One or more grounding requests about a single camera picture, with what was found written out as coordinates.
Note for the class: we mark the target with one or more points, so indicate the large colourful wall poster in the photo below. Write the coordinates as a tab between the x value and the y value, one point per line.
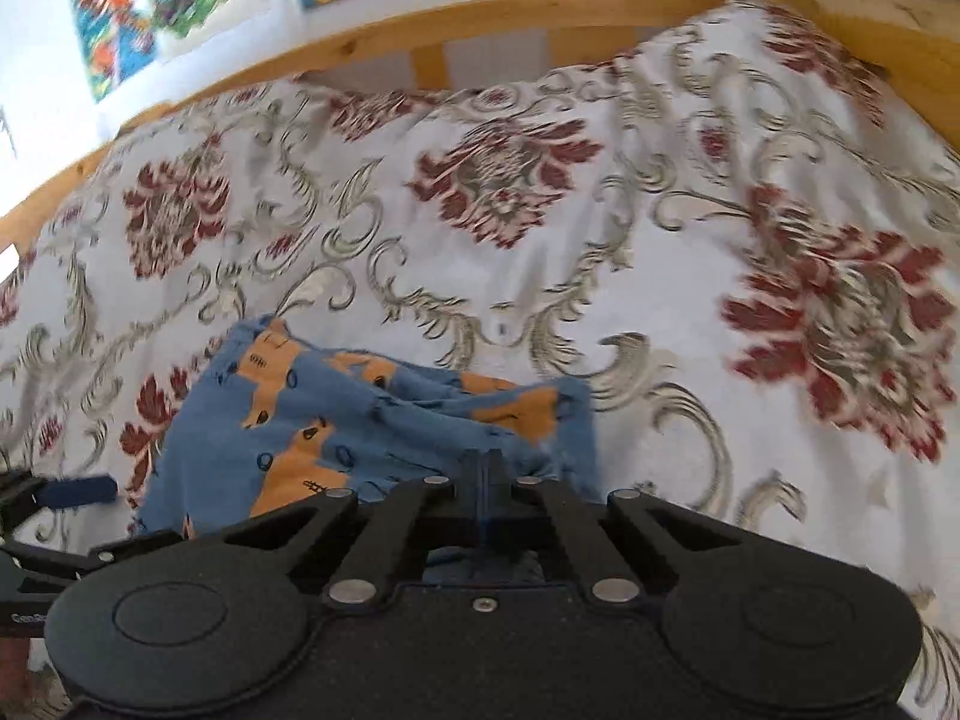
142	7

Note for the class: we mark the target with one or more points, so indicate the blue pants with orange print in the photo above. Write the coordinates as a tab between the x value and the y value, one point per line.
225	420

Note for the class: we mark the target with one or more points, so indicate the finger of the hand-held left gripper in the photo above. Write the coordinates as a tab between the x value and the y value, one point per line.
75	491
97	555

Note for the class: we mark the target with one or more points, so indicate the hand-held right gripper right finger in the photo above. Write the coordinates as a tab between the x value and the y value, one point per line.
499	484

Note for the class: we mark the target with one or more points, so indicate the white floral blanket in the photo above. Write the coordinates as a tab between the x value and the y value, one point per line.
600	277

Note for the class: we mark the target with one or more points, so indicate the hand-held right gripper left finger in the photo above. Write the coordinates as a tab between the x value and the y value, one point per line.
471	484

